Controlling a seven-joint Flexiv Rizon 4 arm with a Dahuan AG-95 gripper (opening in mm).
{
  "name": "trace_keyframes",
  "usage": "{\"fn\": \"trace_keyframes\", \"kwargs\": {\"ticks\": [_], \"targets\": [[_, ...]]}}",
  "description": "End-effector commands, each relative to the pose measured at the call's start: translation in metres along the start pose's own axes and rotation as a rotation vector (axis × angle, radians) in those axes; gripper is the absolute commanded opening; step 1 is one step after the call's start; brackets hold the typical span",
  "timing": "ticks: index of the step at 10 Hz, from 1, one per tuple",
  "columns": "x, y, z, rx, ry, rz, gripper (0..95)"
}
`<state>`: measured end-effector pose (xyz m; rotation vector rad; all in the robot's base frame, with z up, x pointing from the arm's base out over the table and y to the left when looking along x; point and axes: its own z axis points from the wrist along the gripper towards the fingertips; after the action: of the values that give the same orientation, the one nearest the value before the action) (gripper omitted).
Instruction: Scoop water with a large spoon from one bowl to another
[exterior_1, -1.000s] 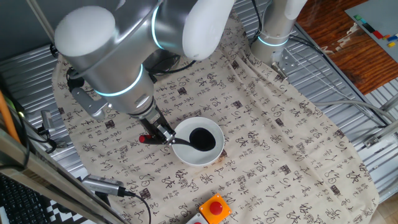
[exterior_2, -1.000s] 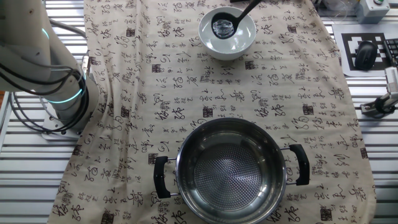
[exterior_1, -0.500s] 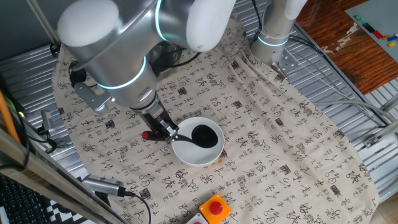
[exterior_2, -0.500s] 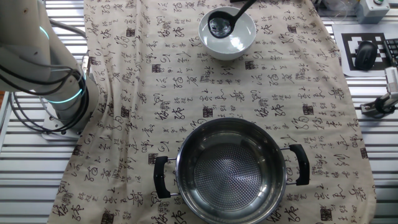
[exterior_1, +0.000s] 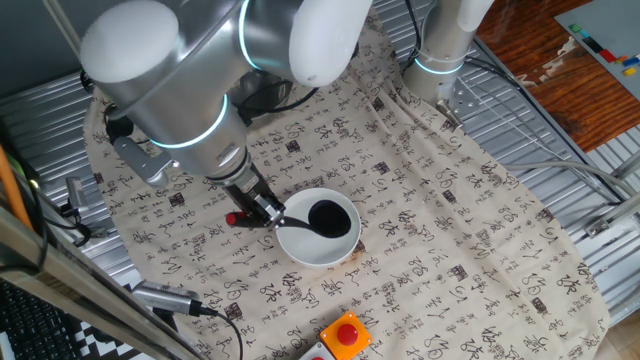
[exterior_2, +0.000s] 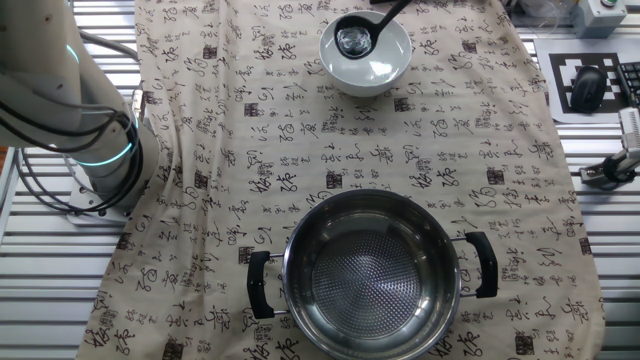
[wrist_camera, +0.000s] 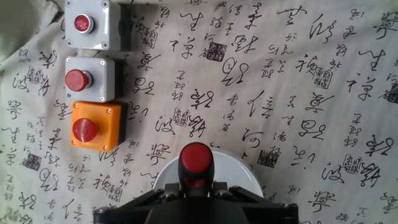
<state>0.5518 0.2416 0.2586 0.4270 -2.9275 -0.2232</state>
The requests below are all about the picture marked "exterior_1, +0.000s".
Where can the black keyboard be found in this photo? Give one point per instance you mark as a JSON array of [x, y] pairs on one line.
[[30, 325]]

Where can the brown wooden desk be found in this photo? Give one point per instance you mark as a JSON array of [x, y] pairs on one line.
[[575, 100]]

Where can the black white marker board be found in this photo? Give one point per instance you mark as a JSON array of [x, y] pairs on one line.
[[105, 345]]

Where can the green block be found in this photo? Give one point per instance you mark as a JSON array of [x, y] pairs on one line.
[[575, 28]]

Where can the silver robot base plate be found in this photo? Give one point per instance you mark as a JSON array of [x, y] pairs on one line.
[[462, 100]]

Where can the orange pole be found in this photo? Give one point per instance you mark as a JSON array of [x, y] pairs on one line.
[[10, 185]]

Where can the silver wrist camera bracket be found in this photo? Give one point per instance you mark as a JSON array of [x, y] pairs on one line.
[[142, 162]]

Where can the white round bowl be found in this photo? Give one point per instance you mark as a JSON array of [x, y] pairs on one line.
[[310, 245]]

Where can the red block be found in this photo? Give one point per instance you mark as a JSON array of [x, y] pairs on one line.
[[607, 55]]

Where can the orange emergency stop button box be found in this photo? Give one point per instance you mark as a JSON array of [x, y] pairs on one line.
[[346, 334]]

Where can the yellow block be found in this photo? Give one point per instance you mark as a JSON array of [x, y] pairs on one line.
[[629, 71]]

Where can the white box with red button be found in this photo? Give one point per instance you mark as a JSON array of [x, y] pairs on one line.
[[315, 354]]

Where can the teal block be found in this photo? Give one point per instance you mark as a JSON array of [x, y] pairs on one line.
[[584, 34]]

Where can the aluminium profile rail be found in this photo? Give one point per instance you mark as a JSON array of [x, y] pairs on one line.
[[627, 167], [615, 215]]

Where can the black pole clamp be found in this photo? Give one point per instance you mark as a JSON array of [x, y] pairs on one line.
[[87, 81]]

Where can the aluminium frame bar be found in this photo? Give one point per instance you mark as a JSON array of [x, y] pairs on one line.
[[50, 270]]

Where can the grey metal pole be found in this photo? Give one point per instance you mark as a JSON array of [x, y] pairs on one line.
[[62, 22]]

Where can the beige calligraphy print cloth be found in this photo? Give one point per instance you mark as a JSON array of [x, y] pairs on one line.
[[400, 200]]

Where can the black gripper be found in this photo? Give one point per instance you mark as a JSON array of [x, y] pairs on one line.
[[247, 192]]

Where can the black ladle with red accents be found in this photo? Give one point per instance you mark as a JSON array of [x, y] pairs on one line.
[[330, 219]]

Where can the orange block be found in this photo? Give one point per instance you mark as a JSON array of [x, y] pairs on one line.
[[621, 60]]

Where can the small silver camera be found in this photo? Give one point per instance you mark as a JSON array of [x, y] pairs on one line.
[[76, 195]]

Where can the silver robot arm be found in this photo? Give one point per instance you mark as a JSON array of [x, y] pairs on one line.
[[175, 100]]

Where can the black block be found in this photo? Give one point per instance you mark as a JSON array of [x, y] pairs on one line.
[[592, 44]]

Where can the grey board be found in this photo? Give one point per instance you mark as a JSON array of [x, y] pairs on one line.
[[610, 30]]

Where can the large silver camera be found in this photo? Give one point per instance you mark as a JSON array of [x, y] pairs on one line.
[[165, 297]]

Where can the blue block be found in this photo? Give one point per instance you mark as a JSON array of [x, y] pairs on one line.
[[631, 61]]

